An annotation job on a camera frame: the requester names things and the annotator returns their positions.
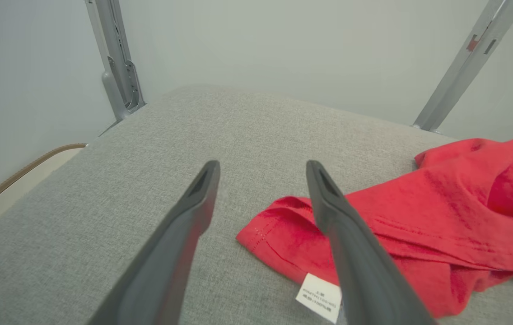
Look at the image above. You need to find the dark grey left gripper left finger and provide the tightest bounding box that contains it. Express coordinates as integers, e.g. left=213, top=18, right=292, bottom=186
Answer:
left=87, top=160, right=221, bottom=325

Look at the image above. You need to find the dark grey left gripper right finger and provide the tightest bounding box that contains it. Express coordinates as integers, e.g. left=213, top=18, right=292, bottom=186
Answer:
left=306, top=160, right=438, bottom=325

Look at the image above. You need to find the red white basketball jersey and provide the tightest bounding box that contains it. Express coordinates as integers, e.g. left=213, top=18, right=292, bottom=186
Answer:
left=236, top=138, right=513, bottom=324

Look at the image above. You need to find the grey post with wheeled foot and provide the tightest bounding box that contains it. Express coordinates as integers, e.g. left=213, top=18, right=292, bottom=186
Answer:
left=85, top=0, right=146, bottom=136

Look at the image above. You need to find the grey partition post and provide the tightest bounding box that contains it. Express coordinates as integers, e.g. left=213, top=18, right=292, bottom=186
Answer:
left=412, top=0, right=513, bottom=132

